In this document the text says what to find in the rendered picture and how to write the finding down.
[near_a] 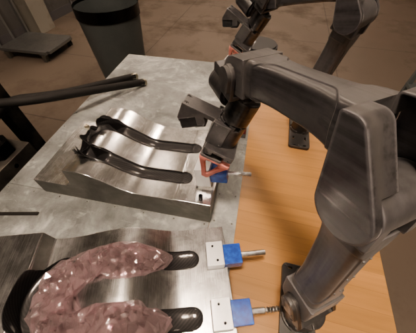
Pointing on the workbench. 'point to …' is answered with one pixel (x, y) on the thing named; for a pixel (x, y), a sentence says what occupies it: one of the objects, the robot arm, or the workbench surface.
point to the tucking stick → (12, 213)
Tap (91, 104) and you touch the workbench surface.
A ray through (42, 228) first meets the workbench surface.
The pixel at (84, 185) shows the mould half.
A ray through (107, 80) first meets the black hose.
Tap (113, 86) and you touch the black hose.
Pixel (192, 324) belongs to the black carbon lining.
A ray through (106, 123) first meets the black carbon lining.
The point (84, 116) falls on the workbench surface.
